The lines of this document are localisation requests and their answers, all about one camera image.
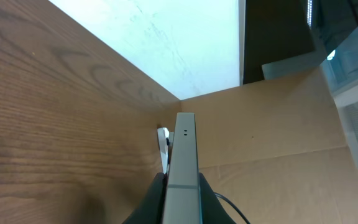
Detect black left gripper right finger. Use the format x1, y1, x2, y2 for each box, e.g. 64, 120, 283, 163
199, 173, 236, 224

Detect black usb charging cable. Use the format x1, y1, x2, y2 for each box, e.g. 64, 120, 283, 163
213, 192, 252, 224

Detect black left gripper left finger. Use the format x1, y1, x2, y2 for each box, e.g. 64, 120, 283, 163
123, 172, 167, 224

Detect white power strip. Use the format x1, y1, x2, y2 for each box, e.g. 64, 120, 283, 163
157, 128, 174, 174

